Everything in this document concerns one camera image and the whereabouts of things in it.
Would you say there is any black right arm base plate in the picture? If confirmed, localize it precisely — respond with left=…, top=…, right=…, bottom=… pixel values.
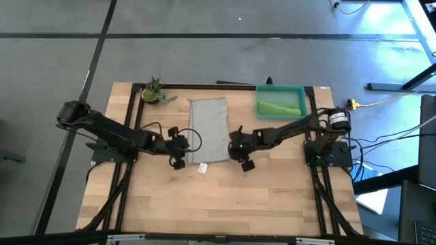
left=304, top=140, right=358, bottom=168

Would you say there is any small potted succulent plant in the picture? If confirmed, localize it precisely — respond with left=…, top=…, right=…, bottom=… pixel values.
left=140, top=76, right=178, bottom=105

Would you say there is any black computer tower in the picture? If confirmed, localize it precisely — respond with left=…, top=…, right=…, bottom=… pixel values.
left=417, top=94, right=436, bottom=190

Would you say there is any black desk cabinet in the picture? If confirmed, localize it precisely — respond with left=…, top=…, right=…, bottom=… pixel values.
left=397, top=179, right=436, bottom=243

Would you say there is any black desk foot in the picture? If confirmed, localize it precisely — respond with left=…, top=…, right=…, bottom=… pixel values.
left=367, top=63, right=436, bottom=92

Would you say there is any black overhead rig beam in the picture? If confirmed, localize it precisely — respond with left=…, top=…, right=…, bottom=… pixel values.
left=0, top=229, right=436, bottom=245

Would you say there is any black aluminium table frame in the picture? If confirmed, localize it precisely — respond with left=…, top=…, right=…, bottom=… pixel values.
left=81, top=82, right=364, bottom=239

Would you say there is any green microfiber towel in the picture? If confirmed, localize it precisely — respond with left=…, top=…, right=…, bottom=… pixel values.
left=258, top=101, right=303, bottom=117

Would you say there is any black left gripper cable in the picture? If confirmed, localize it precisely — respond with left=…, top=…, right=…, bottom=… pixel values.
left=149, top=121, right=203, bottom=153

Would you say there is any black desk crossbar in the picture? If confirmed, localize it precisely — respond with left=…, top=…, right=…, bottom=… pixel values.
left=353, top=165, right=420, bottom=195

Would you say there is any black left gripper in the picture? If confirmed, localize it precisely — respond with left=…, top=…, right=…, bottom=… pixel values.
left=159, top=126, right=190, bottom=171

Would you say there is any grey waffle microfiber towel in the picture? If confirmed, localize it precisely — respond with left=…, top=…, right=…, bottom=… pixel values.
left=187, top=97, right=232, bottom=176

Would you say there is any black keyboard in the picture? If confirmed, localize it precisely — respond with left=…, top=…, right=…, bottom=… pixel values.
left=414, top=220, right=436, bottom=245

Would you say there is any white flat board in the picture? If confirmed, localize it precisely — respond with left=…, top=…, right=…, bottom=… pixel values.
left=355, top=188, right=389, bottom=215

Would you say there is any blue cloth bundle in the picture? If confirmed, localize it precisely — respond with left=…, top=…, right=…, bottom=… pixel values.
left=354, top=162, right=379, bottom=182

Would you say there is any yellow extension cord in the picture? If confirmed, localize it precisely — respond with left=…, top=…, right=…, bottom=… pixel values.
left=346, top=83, right=436, bottom=112

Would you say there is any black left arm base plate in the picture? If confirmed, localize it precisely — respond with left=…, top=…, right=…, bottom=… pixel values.
left=84, top=135, right=141, bottom=163

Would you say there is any teal plastic basket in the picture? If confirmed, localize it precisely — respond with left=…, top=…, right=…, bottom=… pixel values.
left=255, top=84, right=309, bottom=122

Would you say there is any silver metal bracket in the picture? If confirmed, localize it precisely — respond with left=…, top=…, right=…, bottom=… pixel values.
left=106, top=233, right=146, bottom=243
left=295, top=237, right=337, bottom=245

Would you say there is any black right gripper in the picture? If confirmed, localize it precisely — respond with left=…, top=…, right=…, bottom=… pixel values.
left=228, top=125, right=263, bottom=173

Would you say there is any black cable bundle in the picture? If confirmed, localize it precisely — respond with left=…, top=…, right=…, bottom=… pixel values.
left=349, top=154, right=396, bottom=184

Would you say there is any grey thick cable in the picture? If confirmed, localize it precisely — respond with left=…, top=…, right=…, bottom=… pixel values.
left=390, top=114, right=436, bottom=142

